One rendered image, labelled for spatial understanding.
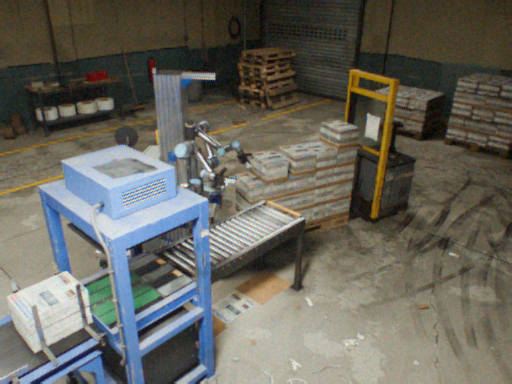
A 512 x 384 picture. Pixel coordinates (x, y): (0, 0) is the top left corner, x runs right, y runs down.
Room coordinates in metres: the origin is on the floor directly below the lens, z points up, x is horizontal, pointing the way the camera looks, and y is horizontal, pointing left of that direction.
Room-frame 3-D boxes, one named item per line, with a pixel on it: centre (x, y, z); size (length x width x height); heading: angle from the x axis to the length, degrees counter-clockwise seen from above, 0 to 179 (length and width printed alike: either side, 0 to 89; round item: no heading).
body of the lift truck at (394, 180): (5.38, -1.71, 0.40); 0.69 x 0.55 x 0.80; 29
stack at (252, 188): (4.63, -0.37, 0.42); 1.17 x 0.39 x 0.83; 119
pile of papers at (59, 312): (2.09, 1.26, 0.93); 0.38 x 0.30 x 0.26; 137
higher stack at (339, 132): (4.98, -1.00, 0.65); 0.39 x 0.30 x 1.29; 29
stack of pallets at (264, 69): (11.44, -0.27, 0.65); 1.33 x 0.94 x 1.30; 141
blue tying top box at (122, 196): (2.51, 0.87, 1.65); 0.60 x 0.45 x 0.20; 47
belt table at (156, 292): (2.51, 0.87, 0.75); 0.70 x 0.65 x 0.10; 137
